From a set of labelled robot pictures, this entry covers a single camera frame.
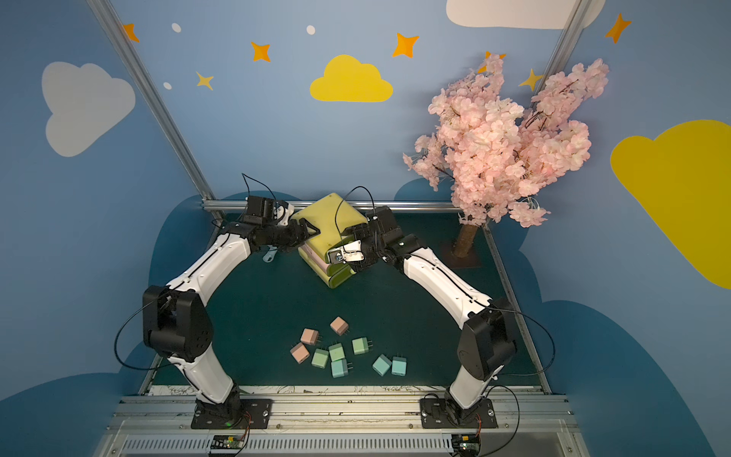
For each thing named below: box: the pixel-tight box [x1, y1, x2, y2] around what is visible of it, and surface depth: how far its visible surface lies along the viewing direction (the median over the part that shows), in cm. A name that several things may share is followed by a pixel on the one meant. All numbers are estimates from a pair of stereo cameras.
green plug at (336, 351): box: [328, 342, 346, 362], surface depth 86 cm
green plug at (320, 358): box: [311, 348, 329, 369], surface depth 84 cm
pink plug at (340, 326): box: [329, 316, 351, 337], surface depth 90 cm
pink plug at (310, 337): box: [300, 328, 322, 346], surface depth 88 cm
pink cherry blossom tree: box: [402, 53, 610, 259], surface depth 67 cm
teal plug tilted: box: [372, 354, 393, 377], surface depth 83 cm
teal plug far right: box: [391, 356, 407, 377], surface depth 83 cm
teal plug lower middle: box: [331, 358, 349, 378], surface depth 82 cm
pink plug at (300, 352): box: [289, 342, 311, 365], surface depth 85 cm
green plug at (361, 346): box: [351, 337, 374, 356], surface depth 87 cm
